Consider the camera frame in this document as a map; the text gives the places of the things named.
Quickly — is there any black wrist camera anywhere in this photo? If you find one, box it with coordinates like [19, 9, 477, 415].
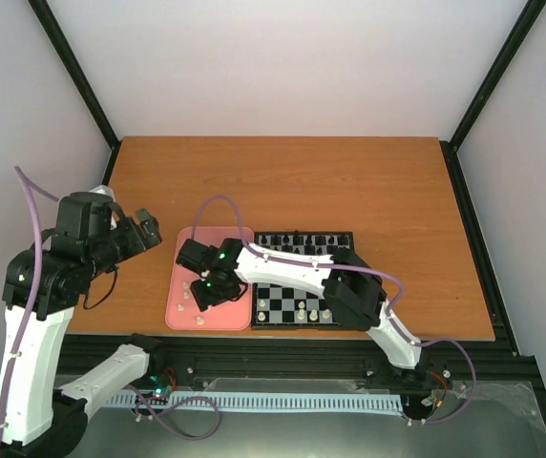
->
[176, 239, 218, 275]
[55, 192, 114, 240]

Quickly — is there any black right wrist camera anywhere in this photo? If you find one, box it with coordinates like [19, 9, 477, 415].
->
[176, 239, 218, 275]

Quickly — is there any black white chess board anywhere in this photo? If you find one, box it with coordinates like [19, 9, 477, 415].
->
[250, 231, 365, 332]

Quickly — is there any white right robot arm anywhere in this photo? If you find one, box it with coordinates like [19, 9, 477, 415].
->
[176, 238, 422, 371]

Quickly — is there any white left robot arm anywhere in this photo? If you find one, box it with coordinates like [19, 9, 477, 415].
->
[0, 192, 166, 457]

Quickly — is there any green circuit board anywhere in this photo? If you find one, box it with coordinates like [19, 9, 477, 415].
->
[152, 385, 173, 401]

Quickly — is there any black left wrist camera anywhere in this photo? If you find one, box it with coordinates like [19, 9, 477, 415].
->
[55, 192, 114, 240]

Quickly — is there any light blue cable duct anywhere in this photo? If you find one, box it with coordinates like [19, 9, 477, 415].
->
[98, 389, 404, 414]

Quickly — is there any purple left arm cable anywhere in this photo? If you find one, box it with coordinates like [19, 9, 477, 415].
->
[0, 165, 60, 458]

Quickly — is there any black right frame post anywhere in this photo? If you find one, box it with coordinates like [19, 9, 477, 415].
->
[448, 0, 546, 150]

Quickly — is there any row of black chess pieces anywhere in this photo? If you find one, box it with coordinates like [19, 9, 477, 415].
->
[254, 231, 354, 256]

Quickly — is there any black frame post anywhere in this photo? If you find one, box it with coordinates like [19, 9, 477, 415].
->
[27, 0, 122, 149]
[448, 0, 546, 150]

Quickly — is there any black left frame post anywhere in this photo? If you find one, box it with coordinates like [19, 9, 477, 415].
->
[27, 0, 122, 149]

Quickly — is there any pink plastic tray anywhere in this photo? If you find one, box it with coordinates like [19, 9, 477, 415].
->
[165, 226, 252, 334]

